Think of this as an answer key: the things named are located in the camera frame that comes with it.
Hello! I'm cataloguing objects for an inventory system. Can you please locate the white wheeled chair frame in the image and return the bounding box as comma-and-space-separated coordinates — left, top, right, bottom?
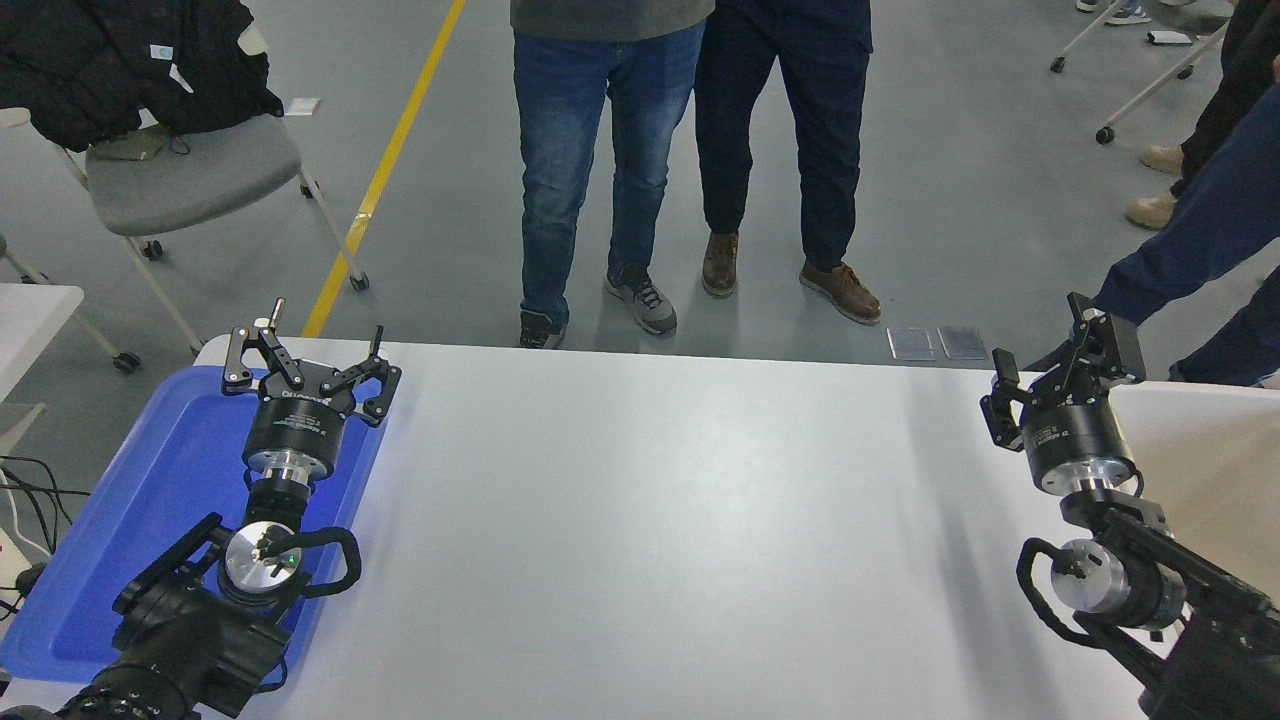
1049, 0, 1233, 145

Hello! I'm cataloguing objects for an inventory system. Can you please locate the black jacket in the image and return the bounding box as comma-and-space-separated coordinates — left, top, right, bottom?
0, 0, 286, 153

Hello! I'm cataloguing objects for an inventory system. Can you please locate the olive green pouch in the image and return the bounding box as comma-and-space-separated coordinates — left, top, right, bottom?
93, 130, 171, 163

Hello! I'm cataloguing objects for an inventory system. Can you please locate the white side table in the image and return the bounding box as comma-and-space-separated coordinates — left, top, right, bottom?
0, 283, 87, 461

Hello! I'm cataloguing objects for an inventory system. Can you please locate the black cable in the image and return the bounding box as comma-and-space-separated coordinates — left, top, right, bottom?
0, 455, 93, 621

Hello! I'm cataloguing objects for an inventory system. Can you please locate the blue plastic tray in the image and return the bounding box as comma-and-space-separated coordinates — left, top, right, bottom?
0, 365, 390, 687

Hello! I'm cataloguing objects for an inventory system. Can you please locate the white frame leg with caster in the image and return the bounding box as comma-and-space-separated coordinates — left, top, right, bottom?
0, 232, 142, 374

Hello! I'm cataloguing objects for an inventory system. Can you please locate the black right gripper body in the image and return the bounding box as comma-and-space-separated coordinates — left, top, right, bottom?
1021, 394, 1135, 480

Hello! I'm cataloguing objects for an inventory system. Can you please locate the white power strip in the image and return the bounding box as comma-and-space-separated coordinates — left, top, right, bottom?
0, 525, 31, 606

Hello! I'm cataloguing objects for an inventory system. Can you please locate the grey wheeled chair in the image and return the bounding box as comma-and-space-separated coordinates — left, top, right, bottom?
0, 25, 371, 358

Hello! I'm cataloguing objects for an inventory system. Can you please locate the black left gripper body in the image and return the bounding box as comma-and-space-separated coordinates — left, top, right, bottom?
244, 358, 359, 464

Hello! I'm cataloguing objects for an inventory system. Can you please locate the large pale bin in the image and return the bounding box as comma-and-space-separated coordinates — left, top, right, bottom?
1088, 380, 1280, 641

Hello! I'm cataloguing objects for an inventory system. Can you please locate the person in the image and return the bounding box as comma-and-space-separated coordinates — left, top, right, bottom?
1125, 0, 1280, 231
1075, 0, 1153, 26
694, 0, 883, 326
510, 0, 717, 351
1025, 85, 1280, 391

